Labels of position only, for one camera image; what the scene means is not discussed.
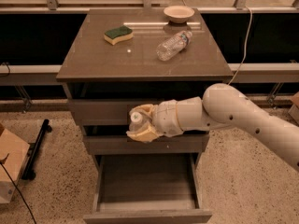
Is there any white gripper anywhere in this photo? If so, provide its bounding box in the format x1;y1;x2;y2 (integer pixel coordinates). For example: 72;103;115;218
127;100;183;143

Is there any small blue plastic bottle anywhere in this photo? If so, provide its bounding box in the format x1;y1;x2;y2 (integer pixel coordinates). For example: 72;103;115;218
129;111;146;132

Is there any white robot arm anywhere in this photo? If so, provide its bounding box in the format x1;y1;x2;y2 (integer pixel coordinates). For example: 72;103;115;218
127;83;299;171

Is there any grey middle drawer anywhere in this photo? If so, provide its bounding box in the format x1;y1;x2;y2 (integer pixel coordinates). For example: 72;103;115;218
83;134;209;155

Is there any grey top drawer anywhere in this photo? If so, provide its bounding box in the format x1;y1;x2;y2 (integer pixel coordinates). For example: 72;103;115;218
67;97;225;127

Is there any grey open bottom drawer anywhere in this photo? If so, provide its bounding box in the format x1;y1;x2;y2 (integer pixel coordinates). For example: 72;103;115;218
84;154;212;224

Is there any grey drawer cabinet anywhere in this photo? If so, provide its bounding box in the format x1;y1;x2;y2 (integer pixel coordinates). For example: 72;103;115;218
55;7;235;224

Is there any clear crushed water bottle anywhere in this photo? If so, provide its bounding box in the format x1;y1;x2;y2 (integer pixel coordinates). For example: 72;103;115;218
156;31;192;62

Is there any green yellow sponge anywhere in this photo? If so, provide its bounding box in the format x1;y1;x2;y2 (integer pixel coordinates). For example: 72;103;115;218
104;25;133;45

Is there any beige ceramic bowl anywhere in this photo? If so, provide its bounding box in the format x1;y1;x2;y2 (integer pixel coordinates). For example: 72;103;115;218
164;6;194;23

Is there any black tripod leg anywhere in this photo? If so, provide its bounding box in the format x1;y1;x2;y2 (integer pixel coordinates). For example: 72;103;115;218
21;119;52;180

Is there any cardboard box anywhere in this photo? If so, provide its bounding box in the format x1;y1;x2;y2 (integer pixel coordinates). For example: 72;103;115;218
0;124;29;203

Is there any brown box at right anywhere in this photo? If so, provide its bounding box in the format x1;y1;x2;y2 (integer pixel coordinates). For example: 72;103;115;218
288;92;299;124

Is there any white power cable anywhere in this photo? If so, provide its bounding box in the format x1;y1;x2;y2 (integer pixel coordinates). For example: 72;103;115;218
227;6;253;86

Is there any black thin cable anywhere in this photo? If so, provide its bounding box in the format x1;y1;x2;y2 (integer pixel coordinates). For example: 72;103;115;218
0;161;37;224

